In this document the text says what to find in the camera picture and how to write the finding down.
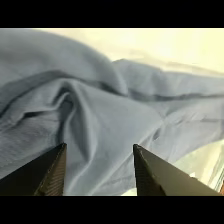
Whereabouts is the blue shirt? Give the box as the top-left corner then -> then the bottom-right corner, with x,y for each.
0,28 -> 224,197

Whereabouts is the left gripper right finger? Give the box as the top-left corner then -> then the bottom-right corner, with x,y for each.
132,143 -> 222,197

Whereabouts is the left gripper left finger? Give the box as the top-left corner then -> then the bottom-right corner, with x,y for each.
0,142 -> 68,197

